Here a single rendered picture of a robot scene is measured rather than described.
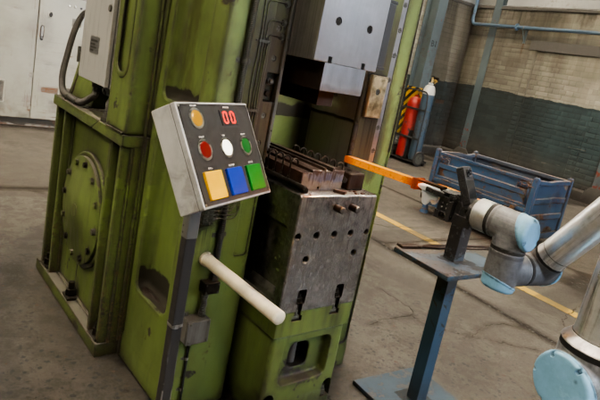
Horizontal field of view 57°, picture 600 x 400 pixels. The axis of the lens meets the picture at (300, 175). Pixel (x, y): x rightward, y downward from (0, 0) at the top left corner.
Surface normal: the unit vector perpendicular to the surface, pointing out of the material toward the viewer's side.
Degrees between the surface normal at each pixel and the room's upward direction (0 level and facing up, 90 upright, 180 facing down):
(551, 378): 95
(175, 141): 90
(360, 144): 90
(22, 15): 90
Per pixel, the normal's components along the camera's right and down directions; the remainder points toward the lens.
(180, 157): -0.44, 0.11
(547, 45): -0.82, -0.04
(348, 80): 0.61, 0.28
